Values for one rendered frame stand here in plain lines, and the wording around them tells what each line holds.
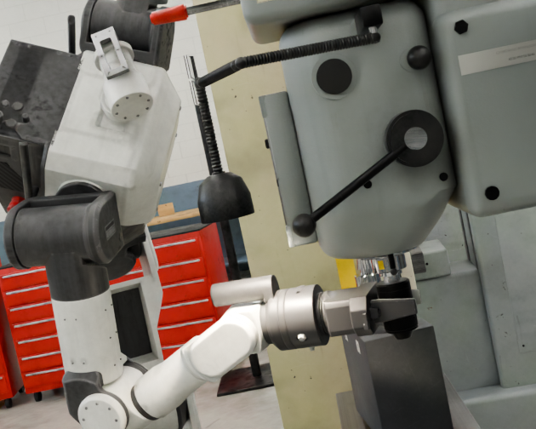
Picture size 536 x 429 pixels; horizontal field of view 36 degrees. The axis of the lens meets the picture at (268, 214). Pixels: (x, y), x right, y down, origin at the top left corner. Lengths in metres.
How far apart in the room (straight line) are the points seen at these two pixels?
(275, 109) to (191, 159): 9.10
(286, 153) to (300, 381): 1.93
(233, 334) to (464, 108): 0.44
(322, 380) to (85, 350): 1.78
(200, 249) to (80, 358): 4.40
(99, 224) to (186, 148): 9.00
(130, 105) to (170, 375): 0.41
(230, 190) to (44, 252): 0.33
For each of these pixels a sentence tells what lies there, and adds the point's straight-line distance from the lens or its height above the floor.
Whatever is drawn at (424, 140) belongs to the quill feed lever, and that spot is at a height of 1.45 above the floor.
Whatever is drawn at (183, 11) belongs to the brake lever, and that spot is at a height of 1.70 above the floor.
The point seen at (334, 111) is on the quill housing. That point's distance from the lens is 1.05.
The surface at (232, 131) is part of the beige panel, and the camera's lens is 2.88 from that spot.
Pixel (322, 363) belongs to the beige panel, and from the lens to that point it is 2.98.
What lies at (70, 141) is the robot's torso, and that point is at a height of 1.55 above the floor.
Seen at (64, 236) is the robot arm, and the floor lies 1.41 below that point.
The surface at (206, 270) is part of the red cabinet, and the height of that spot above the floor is 0.72.
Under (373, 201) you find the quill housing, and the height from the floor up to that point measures 1.39.
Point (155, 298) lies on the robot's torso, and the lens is 1.67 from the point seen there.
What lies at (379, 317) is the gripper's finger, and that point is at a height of 1.22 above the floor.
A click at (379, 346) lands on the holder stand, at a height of 1.12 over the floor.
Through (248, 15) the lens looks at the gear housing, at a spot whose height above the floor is 1.64.
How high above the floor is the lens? 1.49
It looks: 5 degrees down
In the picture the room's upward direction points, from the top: 12 degrees counter-clockwise
